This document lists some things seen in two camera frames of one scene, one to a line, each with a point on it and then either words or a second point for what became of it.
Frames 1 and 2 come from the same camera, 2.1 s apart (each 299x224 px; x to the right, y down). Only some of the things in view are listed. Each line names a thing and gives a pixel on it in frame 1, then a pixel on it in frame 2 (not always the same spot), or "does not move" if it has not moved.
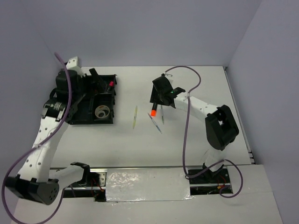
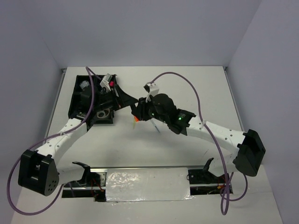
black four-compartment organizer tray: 97,106 does not move
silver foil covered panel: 150,184 does not move
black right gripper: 154,98 to 140,111
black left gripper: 98,80 to 124,100
